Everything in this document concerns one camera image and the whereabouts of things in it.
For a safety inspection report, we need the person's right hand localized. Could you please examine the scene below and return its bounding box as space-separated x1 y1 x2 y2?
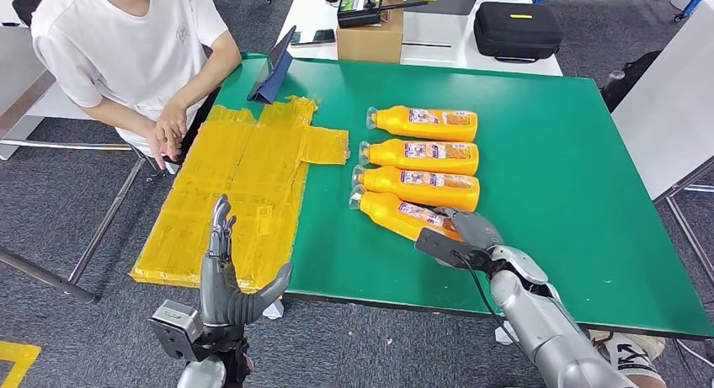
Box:
143 125 168 170

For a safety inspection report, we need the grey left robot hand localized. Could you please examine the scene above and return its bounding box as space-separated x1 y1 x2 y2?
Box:
199 194 294 328

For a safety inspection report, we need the person's left hand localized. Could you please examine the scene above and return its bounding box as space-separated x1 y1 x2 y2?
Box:
158 102 189 161

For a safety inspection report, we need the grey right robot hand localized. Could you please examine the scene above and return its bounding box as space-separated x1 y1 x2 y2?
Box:
432 205 506 252

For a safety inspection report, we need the orange detergent bottle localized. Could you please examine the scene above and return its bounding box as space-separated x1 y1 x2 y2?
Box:
365 104 480 144
351 163 482 214
348 184 464 244
358 138 481 178

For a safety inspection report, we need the yellow taped cardboard sheet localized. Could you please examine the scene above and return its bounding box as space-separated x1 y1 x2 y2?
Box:
129 94 351 295

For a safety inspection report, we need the person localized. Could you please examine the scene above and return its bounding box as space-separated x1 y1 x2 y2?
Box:
588 328 668 388
30 0 242 172

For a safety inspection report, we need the tablet in blue case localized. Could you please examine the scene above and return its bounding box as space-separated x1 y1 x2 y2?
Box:
247 24 298 105

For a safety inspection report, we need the white table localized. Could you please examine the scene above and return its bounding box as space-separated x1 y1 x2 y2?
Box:
275 0 564 77

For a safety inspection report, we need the black carrying case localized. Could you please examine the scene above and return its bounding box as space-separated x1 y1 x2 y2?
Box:
472 2 564 64
11 0 57 27

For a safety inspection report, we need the brown cardboard box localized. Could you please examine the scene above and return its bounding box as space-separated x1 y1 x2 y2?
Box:
336 0 405 64

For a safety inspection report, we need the black remote controller with antennas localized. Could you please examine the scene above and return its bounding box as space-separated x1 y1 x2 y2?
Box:
337 0 429 29

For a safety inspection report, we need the black backpack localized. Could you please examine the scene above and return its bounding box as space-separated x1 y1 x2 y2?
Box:
599 50 665 114

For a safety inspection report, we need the dark grey equipment case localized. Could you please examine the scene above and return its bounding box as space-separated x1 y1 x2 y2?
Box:
398 0 487 16

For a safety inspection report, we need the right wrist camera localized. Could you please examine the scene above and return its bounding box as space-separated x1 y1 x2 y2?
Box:
414 227 495 272

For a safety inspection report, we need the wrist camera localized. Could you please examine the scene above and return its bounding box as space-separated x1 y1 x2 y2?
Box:
414 227 495 272
147 300 247 364

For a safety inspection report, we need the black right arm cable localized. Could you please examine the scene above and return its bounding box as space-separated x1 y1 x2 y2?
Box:
451 250 528 356

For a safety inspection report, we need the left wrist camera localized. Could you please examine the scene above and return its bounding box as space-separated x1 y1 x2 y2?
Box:
147 300 247 364

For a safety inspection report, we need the grey desk with metal frame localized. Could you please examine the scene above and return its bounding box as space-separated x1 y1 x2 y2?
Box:
0 25 149 306

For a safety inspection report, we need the white desk with metal frame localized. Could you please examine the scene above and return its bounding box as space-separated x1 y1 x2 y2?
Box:
610 0 714 289

